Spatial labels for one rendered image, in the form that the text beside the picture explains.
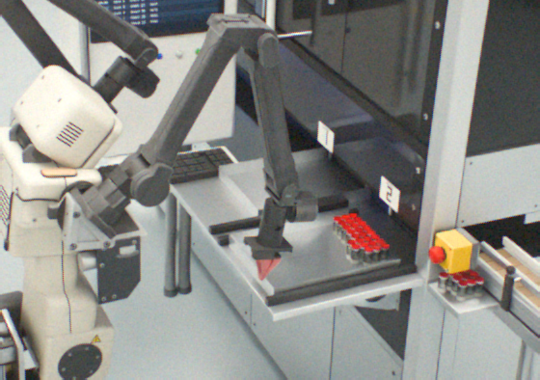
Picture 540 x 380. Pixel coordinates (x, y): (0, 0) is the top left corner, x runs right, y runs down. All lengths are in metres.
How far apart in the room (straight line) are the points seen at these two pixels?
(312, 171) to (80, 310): 0.88
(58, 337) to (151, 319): 1.45
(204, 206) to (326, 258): 0.39
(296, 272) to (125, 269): 0.42
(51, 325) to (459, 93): 1.05
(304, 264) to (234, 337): 1.26
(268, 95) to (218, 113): 1.09
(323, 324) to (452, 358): 0.52
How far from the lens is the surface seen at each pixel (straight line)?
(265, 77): 2.35
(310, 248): 2.82
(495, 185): 2.71
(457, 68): 2.49
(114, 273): 2.57
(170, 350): 3.93
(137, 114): 3.36
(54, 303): 2.60
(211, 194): 3.05
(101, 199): 2.33
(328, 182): 3.13
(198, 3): 3.29
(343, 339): 3.22
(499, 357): 3.04
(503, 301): 2.68
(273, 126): 2.42
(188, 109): 2.31
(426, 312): 2.80
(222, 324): 4.04
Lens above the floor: 2.38
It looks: 28 degrees down
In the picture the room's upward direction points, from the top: 3 degrees clockwise
